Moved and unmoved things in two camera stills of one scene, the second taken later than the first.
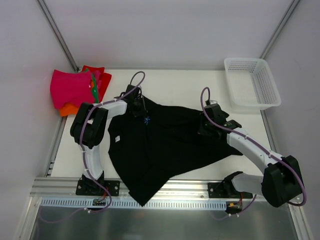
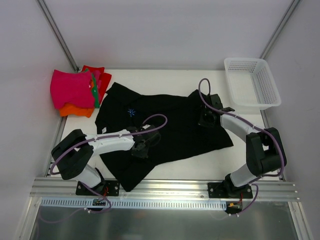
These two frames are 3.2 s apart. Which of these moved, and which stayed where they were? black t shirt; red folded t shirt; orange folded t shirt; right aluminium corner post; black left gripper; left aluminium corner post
Moved: black left gripper; black t shirt
Stayed: left aluminium corner post; red folded t shirt; right aluminium corner post; orange folded t shirt
